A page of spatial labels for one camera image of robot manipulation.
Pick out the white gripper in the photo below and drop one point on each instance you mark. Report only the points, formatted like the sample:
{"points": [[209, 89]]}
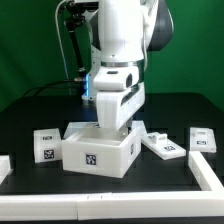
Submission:
{"points": [[119, 95]]}

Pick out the white cabinet door panel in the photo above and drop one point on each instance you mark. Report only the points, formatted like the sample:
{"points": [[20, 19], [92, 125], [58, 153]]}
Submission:
{"points": [[202, 139], [162, 146]]}

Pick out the white cabinet body box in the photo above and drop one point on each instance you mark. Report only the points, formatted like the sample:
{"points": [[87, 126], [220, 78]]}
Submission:
{"points": [[101, 151]]}

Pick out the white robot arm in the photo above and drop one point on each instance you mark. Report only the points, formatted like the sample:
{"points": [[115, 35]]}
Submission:
{"points": [[122, 32]]}

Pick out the white cabinet top block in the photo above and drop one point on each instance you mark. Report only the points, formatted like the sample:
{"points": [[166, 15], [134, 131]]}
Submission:
{"points": [[47, 145]]}

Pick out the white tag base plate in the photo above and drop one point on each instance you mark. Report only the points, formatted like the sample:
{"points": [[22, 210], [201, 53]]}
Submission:
{"points": [[76, 126]]}

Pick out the black camera stand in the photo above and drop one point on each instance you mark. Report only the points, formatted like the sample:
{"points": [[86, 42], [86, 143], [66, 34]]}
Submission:
{"points": [[82, 12]]}

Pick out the white obstacle fence frame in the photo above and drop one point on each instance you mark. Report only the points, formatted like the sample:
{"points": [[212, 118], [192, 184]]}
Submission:
{"points": [[208, 201]]}

